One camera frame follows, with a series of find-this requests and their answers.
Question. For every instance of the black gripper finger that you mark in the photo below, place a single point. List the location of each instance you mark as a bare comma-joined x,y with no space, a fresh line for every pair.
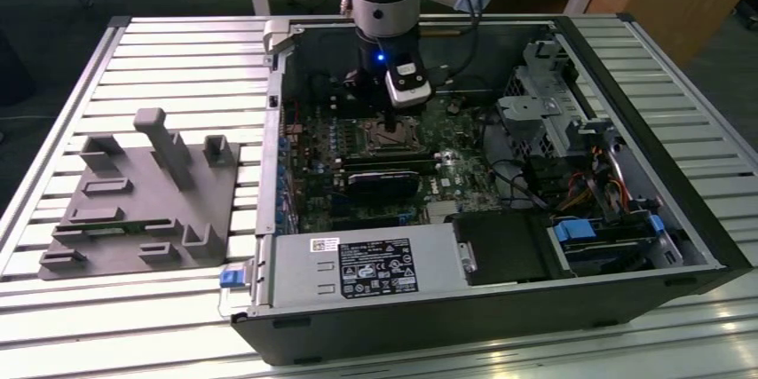
394,121
364,92

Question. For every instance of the silver CPU plate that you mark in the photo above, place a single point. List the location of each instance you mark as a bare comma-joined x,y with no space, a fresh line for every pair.
407,134

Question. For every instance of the grey power supply with label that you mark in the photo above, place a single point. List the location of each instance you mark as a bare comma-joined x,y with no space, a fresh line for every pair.
296,272

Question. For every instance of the black open PC case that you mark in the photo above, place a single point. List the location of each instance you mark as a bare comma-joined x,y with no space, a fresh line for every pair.
414,330

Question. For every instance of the blue disk carrier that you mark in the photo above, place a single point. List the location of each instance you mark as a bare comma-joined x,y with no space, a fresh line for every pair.
574,230

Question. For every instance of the black graphics card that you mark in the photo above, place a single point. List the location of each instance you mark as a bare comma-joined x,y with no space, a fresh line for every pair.
384,183

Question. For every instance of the grey metal drive cage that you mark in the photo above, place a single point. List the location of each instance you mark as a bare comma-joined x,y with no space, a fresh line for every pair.
521,117

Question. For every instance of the grey plastic parts rack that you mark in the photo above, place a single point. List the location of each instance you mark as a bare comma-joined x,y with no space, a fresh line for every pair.
148,219

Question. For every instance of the blue plastic latch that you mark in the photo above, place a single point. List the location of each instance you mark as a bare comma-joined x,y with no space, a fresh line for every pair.
655,226

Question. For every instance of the black RAM slot bank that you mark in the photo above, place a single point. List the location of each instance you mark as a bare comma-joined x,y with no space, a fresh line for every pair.
391,162

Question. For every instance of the black CPU socket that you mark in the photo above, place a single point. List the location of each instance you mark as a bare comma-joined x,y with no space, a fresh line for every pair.
371,148

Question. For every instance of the small silver heat sink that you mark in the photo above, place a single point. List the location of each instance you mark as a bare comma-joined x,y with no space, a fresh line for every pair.
443,211

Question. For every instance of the blue plug connector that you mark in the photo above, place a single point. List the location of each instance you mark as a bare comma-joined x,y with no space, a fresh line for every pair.
232,278

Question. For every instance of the green RAM stick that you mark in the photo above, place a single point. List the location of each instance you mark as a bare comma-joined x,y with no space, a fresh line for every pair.
112,230

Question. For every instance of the white wrist camera black face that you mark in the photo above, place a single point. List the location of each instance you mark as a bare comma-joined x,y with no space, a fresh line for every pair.
408,86

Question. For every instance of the green motherboard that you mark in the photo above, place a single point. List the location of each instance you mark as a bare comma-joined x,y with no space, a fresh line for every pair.
467,188

